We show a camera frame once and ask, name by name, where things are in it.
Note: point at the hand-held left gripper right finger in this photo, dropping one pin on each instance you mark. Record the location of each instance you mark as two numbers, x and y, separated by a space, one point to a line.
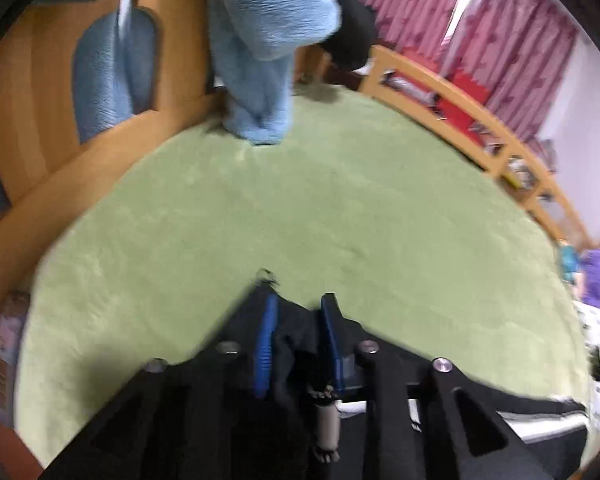
332 340

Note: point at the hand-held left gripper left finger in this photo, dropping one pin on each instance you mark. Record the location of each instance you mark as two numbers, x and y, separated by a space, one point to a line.
264 345

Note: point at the black pants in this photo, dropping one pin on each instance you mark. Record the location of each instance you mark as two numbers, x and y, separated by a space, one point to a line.
297 345

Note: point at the green fleece blanket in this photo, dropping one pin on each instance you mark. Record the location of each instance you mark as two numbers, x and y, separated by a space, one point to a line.
330 210

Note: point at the teal patterned pillow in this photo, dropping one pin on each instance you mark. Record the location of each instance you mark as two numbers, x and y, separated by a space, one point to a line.
568 260

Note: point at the pink printed box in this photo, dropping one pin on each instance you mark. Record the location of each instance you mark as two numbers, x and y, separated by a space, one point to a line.
7 345

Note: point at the white dotted bedding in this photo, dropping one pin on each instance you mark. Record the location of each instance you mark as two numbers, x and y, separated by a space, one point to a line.
592 330

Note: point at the red storage box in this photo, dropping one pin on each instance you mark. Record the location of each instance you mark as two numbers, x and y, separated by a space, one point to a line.
462 102

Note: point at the light blue fleece garment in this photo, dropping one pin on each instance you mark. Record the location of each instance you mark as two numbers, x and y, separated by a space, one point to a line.
265 35
110 75

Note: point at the black garment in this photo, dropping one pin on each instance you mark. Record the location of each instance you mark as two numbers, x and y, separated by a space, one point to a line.
352 25

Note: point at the pink curtain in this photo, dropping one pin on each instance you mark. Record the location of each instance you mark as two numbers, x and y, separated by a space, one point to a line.
430 5

